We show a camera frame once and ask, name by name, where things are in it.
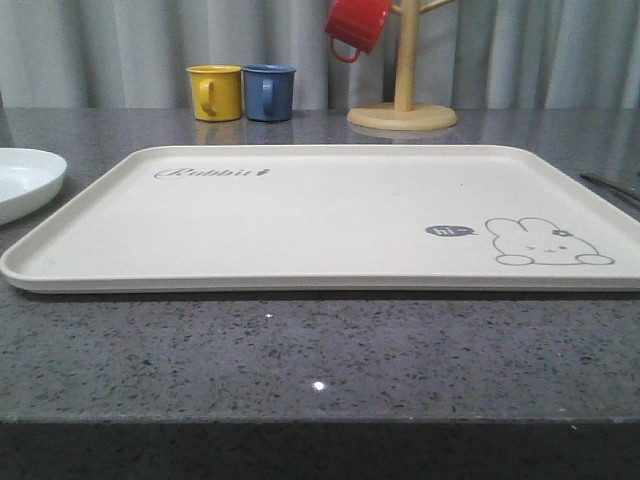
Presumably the white round plate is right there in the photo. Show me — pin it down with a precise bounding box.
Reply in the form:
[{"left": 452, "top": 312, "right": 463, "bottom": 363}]
[{"left": 1, "top": 148, "right": 67, "bottom": 225}]

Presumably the silver metal chopstick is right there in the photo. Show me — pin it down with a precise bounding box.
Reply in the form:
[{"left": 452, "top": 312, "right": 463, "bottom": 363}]
[{"left": 579, "top": 173, "right": 640, "bottom": 204}]

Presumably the cream rabbit serving tray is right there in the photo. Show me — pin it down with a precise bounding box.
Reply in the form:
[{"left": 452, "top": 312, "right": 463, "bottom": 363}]
[{"left": 1, "top": 145, "right": 639, "bottom": 293}]

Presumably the wooden mug tree stand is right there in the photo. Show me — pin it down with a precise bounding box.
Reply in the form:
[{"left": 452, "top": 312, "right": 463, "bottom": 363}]
[{"left": 347, "top": 1, "right": 457, "bottom": 131}]

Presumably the blue enamel mug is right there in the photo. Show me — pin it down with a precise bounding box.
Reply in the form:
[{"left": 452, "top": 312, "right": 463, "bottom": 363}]
[{"left": 242, "top": 64, "right": 296, "bottom": 122}]

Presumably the yellow enamel mug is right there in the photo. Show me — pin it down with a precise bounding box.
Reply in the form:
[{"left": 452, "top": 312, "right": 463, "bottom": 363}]
[{"left": 186, "top": 65, "right": 242, "bottom": 122}]

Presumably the red enamel mug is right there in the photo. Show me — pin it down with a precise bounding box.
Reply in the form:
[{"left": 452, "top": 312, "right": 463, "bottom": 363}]
[{"left": 324, "top": 0, "right": 394, "bottom": 64}]

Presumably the grey pleated curtain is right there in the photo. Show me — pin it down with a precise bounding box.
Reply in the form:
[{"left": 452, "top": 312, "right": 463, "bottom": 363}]
[{"left": 1, "top": 1, "right": 639, "bottom": 109}]

